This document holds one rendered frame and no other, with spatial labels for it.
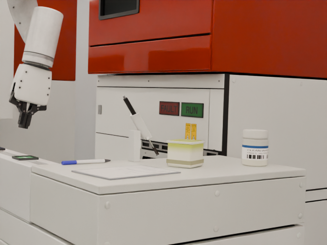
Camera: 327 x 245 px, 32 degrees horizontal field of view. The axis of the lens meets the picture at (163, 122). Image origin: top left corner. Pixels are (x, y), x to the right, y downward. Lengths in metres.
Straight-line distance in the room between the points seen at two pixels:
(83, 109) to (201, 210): 4.52
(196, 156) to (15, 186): 0.48
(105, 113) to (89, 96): 3.28
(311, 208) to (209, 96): 0.60
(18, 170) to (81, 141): 4.31
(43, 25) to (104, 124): 0.88
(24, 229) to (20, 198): 0.08
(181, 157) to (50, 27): 0.50
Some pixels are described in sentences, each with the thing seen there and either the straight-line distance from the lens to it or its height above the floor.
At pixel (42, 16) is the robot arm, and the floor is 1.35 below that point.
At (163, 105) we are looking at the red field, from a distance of 2.00.
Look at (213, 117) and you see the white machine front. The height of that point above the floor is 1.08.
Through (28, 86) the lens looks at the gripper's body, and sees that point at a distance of 1.56.
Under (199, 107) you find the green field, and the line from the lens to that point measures 1.84.
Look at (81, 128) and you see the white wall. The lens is 5.78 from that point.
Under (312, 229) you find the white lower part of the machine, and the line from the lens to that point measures 2.14.
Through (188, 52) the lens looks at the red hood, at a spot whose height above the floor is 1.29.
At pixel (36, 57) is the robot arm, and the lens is 1.56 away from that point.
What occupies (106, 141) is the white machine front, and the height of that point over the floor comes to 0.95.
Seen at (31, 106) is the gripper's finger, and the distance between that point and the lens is 1.60.
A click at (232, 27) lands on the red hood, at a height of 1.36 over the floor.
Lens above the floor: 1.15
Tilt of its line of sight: 3 degrees down
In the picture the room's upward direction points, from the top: 2 degrees clockwise
